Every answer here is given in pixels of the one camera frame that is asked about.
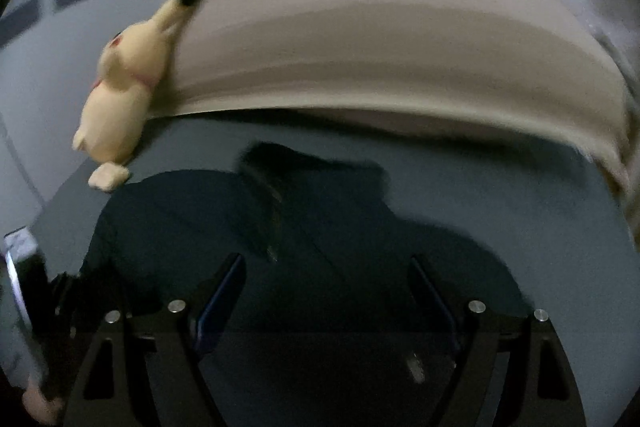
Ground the beige upholstered headboard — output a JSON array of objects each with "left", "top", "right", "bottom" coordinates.
[{"left": 152, "top": 0, "right": 628, "bottom": 180}]

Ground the left hand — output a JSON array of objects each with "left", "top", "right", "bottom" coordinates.
[{"left": 22, "top": 376, "right": 65, "bottom": 426}]

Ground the grey bed sheet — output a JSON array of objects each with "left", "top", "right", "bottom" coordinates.
[{"left": 29, "top": 114, "right": 640, "bottom": 427}]

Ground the dark navy puffer jacket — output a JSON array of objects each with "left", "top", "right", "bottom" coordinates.
[{"left": 77, "top": 143, "right": 528, "bottom": 426}]

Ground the yellow Pikachu plush toy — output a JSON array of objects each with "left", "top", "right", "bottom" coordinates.
[{"left": 72, "top": 0, "right": 202, "bottom": 193}]

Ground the white wardrobe with dark handles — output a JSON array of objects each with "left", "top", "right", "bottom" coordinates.
[{"left": 1, "top": 0, "right": 165, "bottom": 232}]

